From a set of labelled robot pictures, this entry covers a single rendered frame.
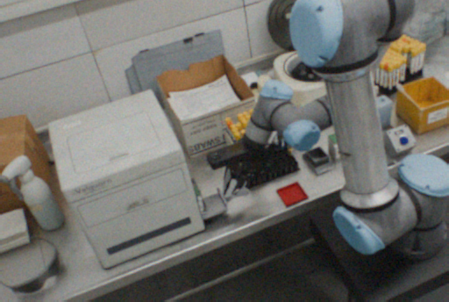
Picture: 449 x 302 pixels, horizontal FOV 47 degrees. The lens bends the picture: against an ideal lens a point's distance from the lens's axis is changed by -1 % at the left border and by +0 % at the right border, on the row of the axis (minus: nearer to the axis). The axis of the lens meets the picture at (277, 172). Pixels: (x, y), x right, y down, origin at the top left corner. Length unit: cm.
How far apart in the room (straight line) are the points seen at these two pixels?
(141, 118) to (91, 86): 52
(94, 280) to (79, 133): 37
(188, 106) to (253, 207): 47
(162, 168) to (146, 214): 14
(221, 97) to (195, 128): 22
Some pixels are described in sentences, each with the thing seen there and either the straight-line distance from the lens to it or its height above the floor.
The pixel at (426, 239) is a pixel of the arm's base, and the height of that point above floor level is 100.
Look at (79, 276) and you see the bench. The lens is 144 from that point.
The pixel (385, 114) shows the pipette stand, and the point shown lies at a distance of 162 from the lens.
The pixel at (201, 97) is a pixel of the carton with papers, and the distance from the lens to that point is 176.
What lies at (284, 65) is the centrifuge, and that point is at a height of 100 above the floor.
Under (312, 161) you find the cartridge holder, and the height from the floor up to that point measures 90.
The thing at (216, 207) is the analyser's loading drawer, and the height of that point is 91.
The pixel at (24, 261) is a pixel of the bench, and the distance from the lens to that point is 155.
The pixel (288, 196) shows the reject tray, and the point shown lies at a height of 88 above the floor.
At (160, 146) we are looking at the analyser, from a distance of 122.
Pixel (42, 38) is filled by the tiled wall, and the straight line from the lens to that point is 173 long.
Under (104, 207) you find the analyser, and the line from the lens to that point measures 126.
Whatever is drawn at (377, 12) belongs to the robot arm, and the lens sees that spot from 88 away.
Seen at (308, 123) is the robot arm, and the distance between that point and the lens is 118.
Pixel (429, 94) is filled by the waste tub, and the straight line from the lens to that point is 177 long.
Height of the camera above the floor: 194
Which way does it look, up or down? 44 degrees down
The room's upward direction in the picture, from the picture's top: 7 degrees counter-clockwise
